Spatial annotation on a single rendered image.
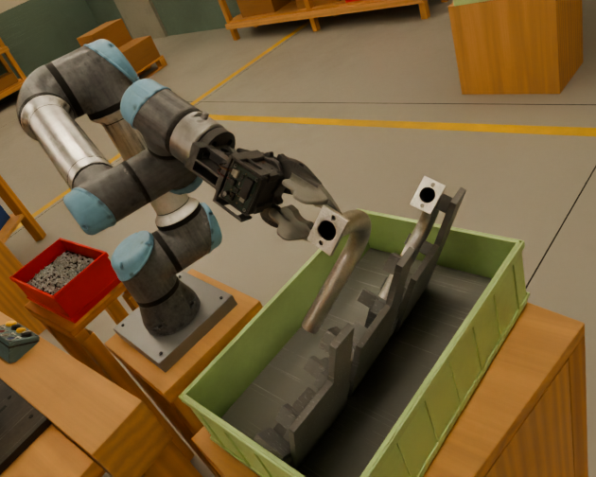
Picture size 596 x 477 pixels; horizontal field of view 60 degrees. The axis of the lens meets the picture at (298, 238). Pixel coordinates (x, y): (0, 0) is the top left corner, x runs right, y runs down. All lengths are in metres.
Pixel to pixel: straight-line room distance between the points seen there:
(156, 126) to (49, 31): 10.60
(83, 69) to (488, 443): 1.03
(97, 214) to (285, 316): 0.52
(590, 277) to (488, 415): 1.43
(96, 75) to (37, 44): 10.08
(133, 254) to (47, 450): 0.46
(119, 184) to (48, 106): 0.31
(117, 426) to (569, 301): 1.74
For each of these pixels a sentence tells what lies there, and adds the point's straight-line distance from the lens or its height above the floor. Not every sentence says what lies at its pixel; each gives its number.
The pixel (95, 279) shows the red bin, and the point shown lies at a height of 0.87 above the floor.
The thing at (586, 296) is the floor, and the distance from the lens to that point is 2.34.
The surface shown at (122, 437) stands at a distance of 1.23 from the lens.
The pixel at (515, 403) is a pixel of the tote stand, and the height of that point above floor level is 0.79.
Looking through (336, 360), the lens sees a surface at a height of 1.11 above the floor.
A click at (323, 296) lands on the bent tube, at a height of 1.13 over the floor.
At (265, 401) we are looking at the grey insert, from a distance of 1.13.
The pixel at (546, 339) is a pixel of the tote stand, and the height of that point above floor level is 0.79.
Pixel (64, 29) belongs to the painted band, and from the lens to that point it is 11.46.
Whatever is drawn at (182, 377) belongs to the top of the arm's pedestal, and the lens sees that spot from 1.28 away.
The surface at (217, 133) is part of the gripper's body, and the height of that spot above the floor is 1.43.
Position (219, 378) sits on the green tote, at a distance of 1.11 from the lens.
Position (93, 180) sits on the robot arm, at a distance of 0.85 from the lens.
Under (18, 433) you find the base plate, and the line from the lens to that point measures 1.39.
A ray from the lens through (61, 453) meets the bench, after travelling 1.29.
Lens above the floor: 1.68
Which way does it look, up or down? 34 degrees down
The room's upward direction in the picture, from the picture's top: 23 degrees counter-clockwise
